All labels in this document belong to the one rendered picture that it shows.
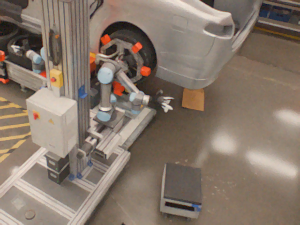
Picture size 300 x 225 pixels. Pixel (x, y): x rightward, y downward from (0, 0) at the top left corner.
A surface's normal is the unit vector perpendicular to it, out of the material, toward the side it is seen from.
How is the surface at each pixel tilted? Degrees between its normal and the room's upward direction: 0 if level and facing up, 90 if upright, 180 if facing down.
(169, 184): 0
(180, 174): 0
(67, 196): 0
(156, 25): 90
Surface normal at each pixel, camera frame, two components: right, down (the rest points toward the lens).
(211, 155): 0.05, -0.80
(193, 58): -0.51, 0.49
